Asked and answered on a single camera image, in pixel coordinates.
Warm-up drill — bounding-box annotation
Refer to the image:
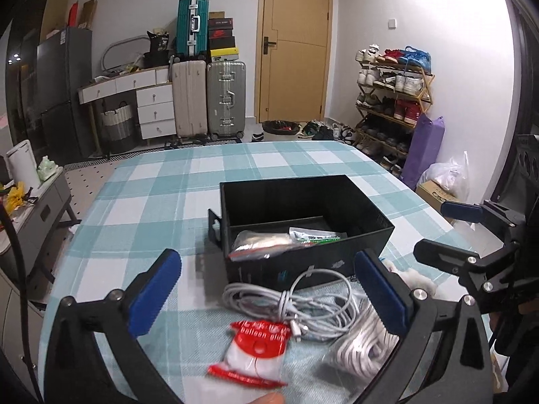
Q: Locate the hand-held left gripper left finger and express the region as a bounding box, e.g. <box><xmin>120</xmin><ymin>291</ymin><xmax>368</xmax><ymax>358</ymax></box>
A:
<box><xmin>44</xmin><ymin>249</ymin><xmax>186</xmax><ymax>404</ymax></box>

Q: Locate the wooden door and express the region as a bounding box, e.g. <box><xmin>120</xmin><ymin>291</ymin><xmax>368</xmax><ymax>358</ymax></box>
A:
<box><xmin>255</xmin><ymin>0</ymin><xmax>333</xmax><ymax>124</ymax></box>

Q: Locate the red and white packet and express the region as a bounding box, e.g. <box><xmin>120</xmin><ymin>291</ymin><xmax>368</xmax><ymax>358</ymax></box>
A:
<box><xmin>206</xmin><ymin>320</ymin><xmax>292</xmax><ymax>388</ymax></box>

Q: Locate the flat cardboard sheet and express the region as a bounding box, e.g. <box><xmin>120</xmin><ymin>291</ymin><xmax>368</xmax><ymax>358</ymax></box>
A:
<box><xmin>40</xmin><ymin>0</ymin><xmax>71</xmax><ymax>42</ymax></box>

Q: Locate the yellow bag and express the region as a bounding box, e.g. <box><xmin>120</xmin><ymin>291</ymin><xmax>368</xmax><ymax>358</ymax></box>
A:
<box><xmin>4</xmin><ymin>182</ymin><xmax>28</xmax><ymax>211</ymax></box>

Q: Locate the purple fabric bag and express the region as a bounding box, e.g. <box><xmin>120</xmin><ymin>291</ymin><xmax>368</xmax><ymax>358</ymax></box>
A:
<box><xmin>401</xmin><ymin>113</ymin><xmax>446</xmax><ymax>190</ymax></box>

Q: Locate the teal suitcase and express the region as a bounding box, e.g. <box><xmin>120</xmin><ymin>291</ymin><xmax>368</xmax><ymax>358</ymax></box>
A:
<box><xmin>176</xmin><ymin>0</ymin><xmax>210</xmax><ymax>60</ymax></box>

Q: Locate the grey side cabinet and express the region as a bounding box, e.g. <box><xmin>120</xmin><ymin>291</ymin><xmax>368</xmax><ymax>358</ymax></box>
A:
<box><xmin>0</xmin><ymin>167</ymin><xmax>81</xmax><ymax>304</ymax></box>

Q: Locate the white cable bundle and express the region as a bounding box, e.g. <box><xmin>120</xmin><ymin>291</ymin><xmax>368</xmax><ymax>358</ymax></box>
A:
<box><xmin>222</xmin><ymin>270</ymin><xmax>371</xmax><ymax>341</ymax></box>

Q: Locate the white plastic bag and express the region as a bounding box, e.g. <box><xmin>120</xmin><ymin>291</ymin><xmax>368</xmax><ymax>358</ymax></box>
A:
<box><xmin>421</xmin><ymin>151</ymin><xmax>470</xmax><ymax>203</ymax></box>

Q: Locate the black bag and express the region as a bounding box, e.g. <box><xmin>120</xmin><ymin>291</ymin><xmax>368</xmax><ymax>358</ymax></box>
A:
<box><xmin>144</xmin><ymin>29</ymin><xmax>173</xmax><ymax>69</ymax></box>

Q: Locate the beige suitcase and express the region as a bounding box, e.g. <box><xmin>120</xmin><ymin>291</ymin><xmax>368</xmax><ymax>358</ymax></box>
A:
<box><xmin>170</xmin><ymin>60</ymin><xmax>208</xmax><ymax>139</ymax></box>

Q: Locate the stack of shoe boxes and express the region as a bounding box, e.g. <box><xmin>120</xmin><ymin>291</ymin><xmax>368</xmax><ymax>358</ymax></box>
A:
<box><xmin>208</xmin><ymin>10</ymin><xmax>240</xmax><ymax>63</ymax></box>

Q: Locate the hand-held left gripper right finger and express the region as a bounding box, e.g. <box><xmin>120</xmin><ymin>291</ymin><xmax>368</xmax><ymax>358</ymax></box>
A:
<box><xmin>349</xmin><ymin>249</ymin><xmax>493</xmax><ymax>404</ymax></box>

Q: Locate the white oval frame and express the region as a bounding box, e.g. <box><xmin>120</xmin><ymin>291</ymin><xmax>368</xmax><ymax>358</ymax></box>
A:
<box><xmin>102</xmin><ymin>36</ymin><xmax>150</xmax><ymax>72</ymax></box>

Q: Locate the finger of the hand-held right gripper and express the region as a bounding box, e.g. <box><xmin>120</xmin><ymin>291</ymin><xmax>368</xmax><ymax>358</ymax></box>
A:
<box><xmin>413</xmin><ymin>239</ymin><xmax>520</xmax><ymax>295</ymax></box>
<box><xmin>441</xmin><ymin>200</ymin><xmax>525</xmax><ymax>230</ymax></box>

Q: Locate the black cable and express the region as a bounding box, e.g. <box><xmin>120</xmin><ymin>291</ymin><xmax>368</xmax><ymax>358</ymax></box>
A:
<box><xmin>0</xmin><ymin>206</ymin><xmax>45</xmax><ymax>404</ymax></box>

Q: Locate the brown cardboard box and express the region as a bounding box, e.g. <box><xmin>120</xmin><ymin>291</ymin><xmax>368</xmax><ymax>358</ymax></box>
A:
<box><xmin>80</xmin><ymin>0</ymin><xmax>98</xmax><ymax>30</ymax></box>

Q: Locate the silver foil bag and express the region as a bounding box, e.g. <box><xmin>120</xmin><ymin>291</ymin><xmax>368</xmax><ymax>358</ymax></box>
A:
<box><xmin>231</xmin><ymin>229</ymin><xmax>295</xmax><ymax>259</ymax></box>

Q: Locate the silver suitcase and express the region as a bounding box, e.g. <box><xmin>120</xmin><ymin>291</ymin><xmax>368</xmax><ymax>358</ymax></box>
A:
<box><xmin>206</xmin><ymin>61</ymin><xmax>247</xmax><ymax>141</ymax></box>

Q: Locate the pale green object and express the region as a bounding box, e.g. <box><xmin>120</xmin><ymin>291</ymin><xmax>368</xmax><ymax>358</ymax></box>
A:
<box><xmin>37</xmin><ymin>156</ymin><xmax>64</xmax><ymax>183</ymax></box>

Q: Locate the black storage box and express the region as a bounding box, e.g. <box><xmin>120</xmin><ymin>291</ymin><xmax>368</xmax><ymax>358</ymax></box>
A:
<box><xmin>208</xmin><ymin>174</ymin><xmax>395</xmax><ymax>292</ymax></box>

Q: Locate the clear bag of white cable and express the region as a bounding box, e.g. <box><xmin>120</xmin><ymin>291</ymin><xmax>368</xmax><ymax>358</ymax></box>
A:
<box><xmin>322</xmin><ymin>299</ymin><xmax>407</xmax><ymax>385</ymax></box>

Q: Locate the person's left hand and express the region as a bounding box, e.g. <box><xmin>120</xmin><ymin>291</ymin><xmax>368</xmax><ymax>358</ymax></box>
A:
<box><xmin>233</xmin><ymin>392</ymin><xmax>287</xmax><ymax>404</ymax></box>

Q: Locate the white dresser with drawers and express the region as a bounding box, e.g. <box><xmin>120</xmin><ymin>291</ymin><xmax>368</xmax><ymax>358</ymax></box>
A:
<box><xmin>78</xmin><ymin>67</ymin><xmax>175</xmax><ymax>139</ymax></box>

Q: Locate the green and white packet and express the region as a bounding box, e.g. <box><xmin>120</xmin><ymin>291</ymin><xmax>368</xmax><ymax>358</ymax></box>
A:
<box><xmin>289</xmin><ymin>226</ymin><xmax>348</xmax><ymax>247</ymax></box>

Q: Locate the wooden shoe rack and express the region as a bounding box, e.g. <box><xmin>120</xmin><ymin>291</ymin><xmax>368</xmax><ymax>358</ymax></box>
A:
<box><xmin>354</xmin><ymin>44</ymin><xmax>434</xmax><ymax>173</ymax></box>

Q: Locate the dark glass cabinet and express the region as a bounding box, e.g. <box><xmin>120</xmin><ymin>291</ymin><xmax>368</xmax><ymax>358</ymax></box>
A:
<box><xmin>4</xmin><ymin>25</ymin><xmax>40</xmax><ymax>169</ymax></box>

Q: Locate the grey laundry basket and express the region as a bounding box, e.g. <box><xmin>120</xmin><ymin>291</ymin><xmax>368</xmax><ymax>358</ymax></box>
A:
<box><xmin>99</xmin><ymin>101</ymin><xmax>136</xmax><ymax>154</ymax></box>

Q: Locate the collection of racked shoes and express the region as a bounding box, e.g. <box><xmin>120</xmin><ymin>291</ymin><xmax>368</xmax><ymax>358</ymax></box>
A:
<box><xmin>355</xmin><ymin>44</ymin><xmax>432</xmax><ymax>177</ymax></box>

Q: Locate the dark refrigerator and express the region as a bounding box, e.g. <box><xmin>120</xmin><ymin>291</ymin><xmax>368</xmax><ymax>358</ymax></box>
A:
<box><xmin>36</xmin><ymin>25</ymin><xmax>95</xmax><ymax>165</ymax></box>

